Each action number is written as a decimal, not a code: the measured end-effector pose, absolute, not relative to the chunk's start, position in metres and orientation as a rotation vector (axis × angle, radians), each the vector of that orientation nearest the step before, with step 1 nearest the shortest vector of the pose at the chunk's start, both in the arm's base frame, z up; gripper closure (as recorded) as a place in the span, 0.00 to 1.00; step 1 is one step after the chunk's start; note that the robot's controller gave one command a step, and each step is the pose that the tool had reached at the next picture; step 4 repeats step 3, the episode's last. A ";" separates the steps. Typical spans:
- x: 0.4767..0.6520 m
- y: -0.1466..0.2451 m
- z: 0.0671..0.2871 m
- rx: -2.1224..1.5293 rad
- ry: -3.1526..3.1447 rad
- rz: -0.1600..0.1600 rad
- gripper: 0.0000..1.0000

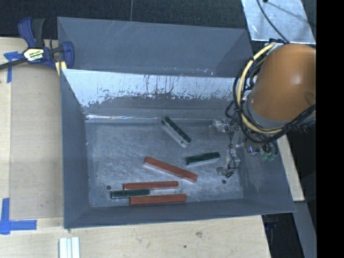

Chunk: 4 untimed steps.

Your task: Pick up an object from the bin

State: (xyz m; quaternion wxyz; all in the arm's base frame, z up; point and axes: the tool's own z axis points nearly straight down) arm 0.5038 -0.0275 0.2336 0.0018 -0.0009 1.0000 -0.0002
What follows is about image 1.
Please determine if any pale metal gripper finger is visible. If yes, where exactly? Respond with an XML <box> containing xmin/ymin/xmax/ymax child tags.
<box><xmin>211</xmin><ymin>119</ymin><xmax>233</xmax><ymax>132</ymax></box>
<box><xmin>216</xmin><ymin>149</ymin><xmax>241</xmax><ymax>178</ymax></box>

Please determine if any red-brown flat block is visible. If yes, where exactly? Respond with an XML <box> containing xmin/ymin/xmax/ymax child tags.
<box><xmin>129</xmin><ymin>193</ymin><xmax>188</xmax><ymax>206</ymax></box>
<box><xmin>142</xmin><ymin>156</ymin><xmax>199</xmax><ymax>183</ymax></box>
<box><xmin>123</xmin><ymin>180</ymin><xmax>180</xmax><ymax>191</ymax></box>

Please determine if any grey metal bin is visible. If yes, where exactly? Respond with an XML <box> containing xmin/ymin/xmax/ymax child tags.
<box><xmin>56</xmin><ymin>16</ymin><xmax>297</xmax><ymax>230</ymax></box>

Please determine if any pale wood flat board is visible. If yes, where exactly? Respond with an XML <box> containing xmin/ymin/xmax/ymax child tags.
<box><xmin>9</xmin><ymin>63</ymin><xmax>66</xmax><ymax>220</ymax></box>

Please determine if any dark green flat block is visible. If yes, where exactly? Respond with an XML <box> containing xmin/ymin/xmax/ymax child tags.
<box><xmin>110</xmin><ymin>189</ymin><xmax>151</xmax><ymax>199</ymax></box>
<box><xmin>161</xmin><ymin>116</ymin><xmax>193</xmax><ymax>148</ymax></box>
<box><xmin>185</xmin><ymin>151</ymin><xmax>221</xmax><ymax>167</ymax></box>

